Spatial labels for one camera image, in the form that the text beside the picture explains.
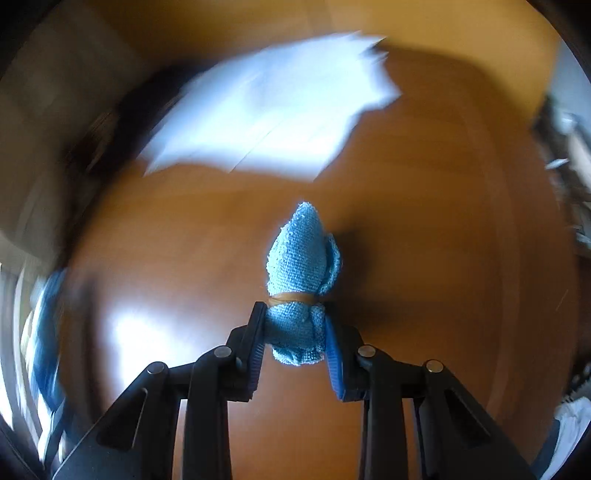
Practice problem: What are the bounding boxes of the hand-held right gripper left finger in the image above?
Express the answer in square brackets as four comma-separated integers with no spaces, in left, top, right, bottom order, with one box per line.
[53,302,267,480]

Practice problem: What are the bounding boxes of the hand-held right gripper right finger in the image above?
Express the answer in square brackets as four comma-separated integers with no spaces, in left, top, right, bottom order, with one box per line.
[323,318,539,480]

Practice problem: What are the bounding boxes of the small blue cloth bundle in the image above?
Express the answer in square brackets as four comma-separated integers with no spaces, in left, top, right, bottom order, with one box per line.
[264,200,343,367]

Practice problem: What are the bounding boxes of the large blue towel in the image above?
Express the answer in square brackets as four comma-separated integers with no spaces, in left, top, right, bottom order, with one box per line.
[25,270,72,462]

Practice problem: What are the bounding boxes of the white paper sheets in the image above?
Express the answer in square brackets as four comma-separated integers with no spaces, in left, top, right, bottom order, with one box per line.
[141,31,402,182]

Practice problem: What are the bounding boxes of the person's clothing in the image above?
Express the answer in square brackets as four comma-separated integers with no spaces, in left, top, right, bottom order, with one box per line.
[540,397,591,480]

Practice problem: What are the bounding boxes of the beige curtain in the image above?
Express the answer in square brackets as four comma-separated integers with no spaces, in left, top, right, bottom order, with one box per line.
[0,46,141,264]

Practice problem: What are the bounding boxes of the cluttered side table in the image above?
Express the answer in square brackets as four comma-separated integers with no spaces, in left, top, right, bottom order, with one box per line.
[531,92,591,250]

